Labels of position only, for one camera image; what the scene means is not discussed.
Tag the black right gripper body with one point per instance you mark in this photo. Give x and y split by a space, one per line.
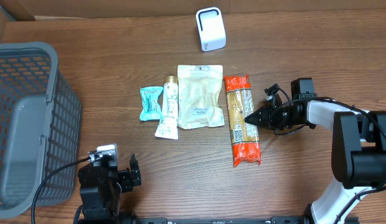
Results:
273 116

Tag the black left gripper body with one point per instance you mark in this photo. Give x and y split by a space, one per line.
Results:
125 175

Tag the San Remo spaghetti packet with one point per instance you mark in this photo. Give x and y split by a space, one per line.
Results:
244 136

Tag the white Pantene tube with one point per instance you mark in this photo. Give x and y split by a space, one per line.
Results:
168 127

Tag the teal snack packet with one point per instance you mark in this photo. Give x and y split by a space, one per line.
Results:
150 103

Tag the translucent beige pouch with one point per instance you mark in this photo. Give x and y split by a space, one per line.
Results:
199 90

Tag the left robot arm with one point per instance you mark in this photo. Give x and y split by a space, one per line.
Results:
101 186

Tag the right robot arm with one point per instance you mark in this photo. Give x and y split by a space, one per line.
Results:
358 157

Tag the white barcode scanner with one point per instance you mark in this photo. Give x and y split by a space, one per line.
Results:
211 29

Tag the grey plastic basket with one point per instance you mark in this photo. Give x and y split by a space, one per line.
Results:
40 117

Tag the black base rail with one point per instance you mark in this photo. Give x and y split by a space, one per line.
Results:
218 221

